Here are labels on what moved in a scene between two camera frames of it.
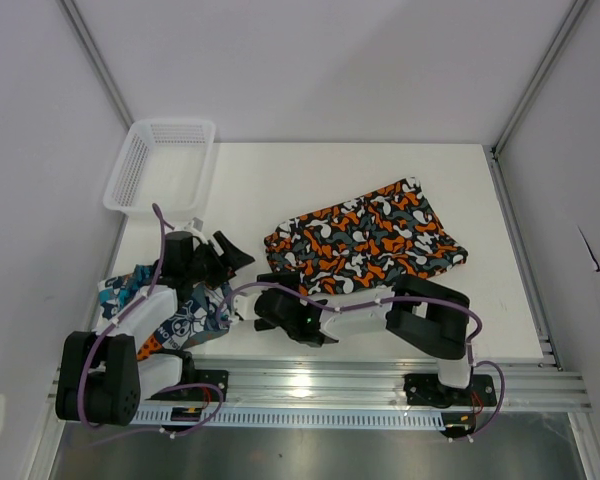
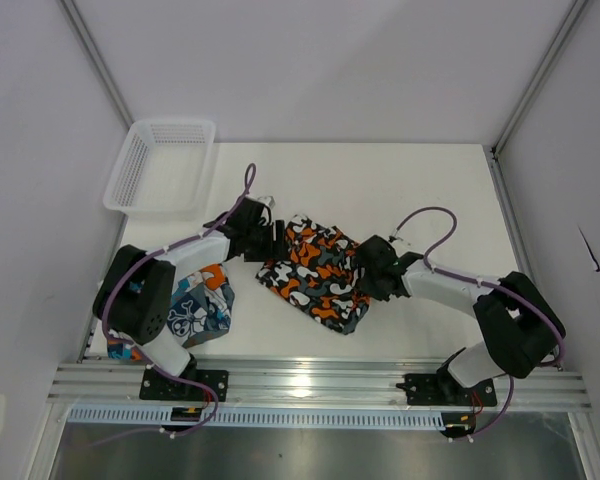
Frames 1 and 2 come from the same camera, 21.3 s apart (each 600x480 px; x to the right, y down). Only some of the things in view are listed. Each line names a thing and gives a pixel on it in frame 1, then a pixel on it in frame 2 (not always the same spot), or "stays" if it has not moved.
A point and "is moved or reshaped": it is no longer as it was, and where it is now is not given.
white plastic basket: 167,162 stays
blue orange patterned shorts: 206,309 stays
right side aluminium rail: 522,256 stays
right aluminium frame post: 574,12 stays
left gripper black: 230,260 to 275,250
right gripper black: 293,278 to 367,287
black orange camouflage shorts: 364,245 is moved or reshaped
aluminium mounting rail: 523,383 stays
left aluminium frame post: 96,60 stays
